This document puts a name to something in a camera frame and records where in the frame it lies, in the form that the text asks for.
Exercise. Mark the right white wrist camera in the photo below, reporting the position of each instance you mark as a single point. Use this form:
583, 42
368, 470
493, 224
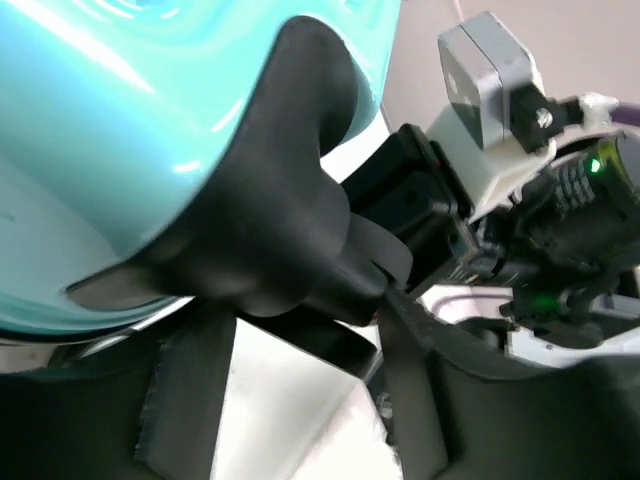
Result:
499, 128

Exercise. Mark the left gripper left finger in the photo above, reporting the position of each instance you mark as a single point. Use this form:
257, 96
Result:
148, 407

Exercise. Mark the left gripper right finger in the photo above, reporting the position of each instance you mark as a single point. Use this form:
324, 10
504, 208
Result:
463, 410

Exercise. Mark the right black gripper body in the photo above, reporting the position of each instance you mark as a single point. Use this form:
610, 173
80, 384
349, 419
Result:
408, 187

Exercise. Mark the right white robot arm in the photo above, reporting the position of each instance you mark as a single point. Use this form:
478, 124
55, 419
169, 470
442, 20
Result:
561, 248

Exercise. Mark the teal pink suitcase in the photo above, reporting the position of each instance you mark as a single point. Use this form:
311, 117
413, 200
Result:
157, 151

